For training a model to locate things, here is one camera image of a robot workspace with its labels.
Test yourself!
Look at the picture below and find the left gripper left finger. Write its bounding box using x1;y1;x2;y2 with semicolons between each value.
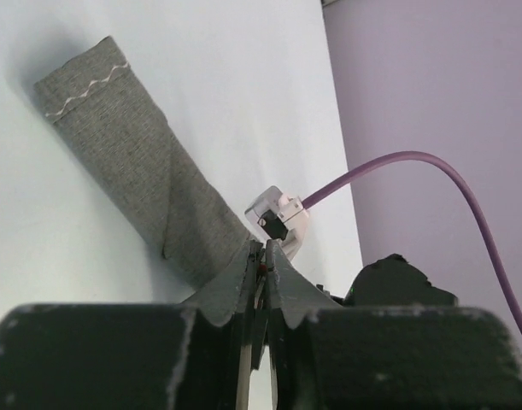
0;241;261;409

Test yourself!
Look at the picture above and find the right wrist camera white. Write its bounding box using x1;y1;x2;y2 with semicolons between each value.
244;185;309;261

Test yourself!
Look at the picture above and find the gold fork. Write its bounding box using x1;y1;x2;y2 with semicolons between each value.
251;250;268;371

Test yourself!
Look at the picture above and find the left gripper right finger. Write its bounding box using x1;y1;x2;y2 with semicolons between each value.
265;241;522;409

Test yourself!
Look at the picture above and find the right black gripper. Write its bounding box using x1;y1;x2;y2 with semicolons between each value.
316;254;458;308

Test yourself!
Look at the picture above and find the grey cloth napkin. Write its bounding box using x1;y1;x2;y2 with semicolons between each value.
34;37;252;288

